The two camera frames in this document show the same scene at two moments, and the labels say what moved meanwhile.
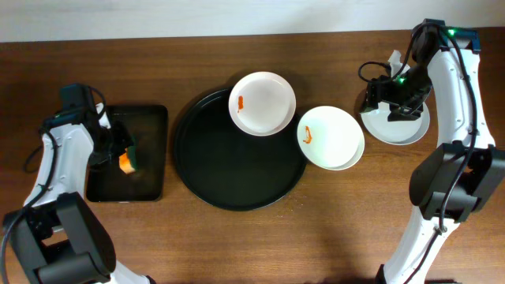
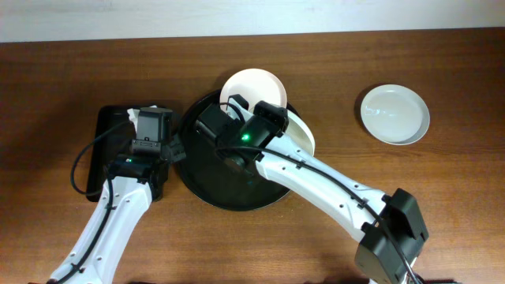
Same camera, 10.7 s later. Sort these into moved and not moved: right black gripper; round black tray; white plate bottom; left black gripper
Moved: right black gripper; left black gripper
Not moved: round black tray; white plate bottom
